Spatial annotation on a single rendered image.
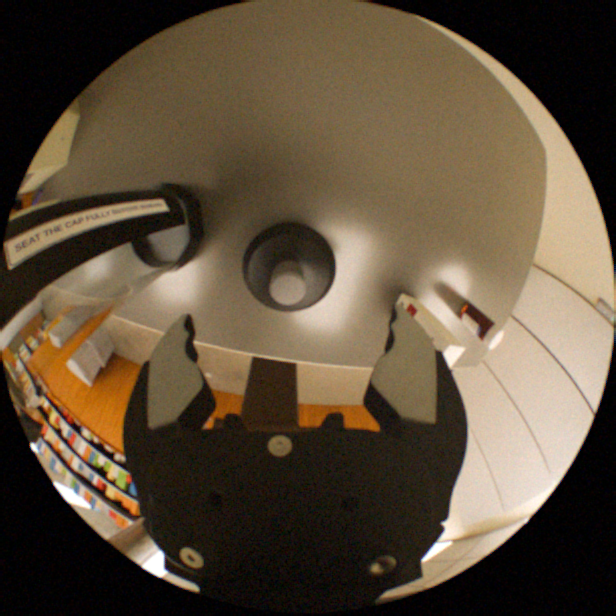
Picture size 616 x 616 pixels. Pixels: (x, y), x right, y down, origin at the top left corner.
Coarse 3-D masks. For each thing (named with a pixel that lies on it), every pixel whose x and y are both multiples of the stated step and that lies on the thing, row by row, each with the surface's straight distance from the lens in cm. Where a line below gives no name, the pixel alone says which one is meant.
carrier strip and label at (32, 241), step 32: (128, 192) 16; (160, 192) 19; (32, 224) 12; (64, 224) 12; (96, 224) 12; (128, 224) 14; (160, 224) 16; (32, 256) 11; (64, 256) 11; (96, 256) 12; (0, 288) 10; (32, 288) 10; (0, 320) 10
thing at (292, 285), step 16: (288, 224) 17; (256, 240) 17; (272, 240) 16; (288, 240) 16; (304, 240) 16; (320, 240) 17; (256, 256) 17; (272, 256) 17; (288, 256) 16; (304, 256) 16; (320, 256) 17; (256, 272) 17; (272, 272) 17; (288, 272) 14; (304, 272) 17; (320, 272) 17; (256, 288) 18; (272, 288) 14; (288, 288) 14; (304, 288) 14; (320, 288) 18; (272, 304) 18; (288, 304) 15; (304, 304) 18
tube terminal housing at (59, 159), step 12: (72, 108) 58; (60, 120) 54; (72, 120) 55; (60, 132) 53; (72, 132) 54; (48, 144) 52; (60, 144) 53; (36, 156) 51; (48, 156) 51; (60, 156) 52; (36, 168) 50; (48, 168) 53; (60, 168) 56; (36, 180) 64; (24, 192) 81
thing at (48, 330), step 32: (96, 192) 15; (128, 256) 13; (160, 256) 16; (64, 288) 11; (96, 288) 12; (128, 288) 14; (32, 320) 10; (64, 320) 11; (96, 320) 13; (32, 352) 11; (64, 352) 12; (32, 384) 11; (32, 416) 12
